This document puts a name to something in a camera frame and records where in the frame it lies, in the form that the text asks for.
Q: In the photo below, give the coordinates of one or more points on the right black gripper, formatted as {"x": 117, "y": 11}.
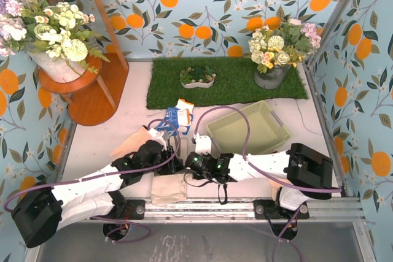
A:
{"x": 190, "y": 164}

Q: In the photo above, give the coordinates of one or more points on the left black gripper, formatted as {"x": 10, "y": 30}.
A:
{"x": 169, "y": 163}

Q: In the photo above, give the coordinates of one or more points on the cream glove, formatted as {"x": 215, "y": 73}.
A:
{"x": 274, "y": 188}
{"x": 133, "y": 143}

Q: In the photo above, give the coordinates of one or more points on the beige canvas work glove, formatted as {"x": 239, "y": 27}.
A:
{"x": 168, "y": 185}

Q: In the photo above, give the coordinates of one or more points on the blue white knit gloves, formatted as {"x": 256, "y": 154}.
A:
{"x": 178, "y": 119}

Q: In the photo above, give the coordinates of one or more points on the green plastic storage basket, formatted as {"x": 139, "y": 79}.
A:
{"x": 259, "y": 121}

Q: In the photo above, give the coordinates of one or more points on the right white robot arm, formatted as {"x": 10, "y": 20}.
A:
{"x": 301, "y": 172}

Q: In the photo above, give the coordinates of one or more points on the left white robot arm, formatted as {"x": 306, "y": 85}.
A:
{"x": 46, "y": 209}

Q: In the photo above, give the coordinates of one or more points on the wooden tiered plant stand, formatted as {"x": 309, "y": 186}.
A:
{"x": 94, "y": 98}

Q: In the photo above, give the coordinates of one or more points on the green artificial grass mat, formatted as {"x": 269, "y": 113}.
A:
{"x": 234, "y": 83}

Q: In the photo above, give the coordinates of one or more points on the white succulent planter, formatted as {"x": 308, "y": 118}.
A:
{"x": 197, "y": 77}

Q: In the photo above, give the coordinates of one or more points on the grey pot flower bouquet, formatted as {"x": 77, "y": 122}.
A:
{"x": 277, "y": 48}

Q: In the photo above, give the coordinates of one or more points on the white pot flower bouquet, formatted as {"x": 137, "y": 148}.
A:
{"x": 54, "y": 36}

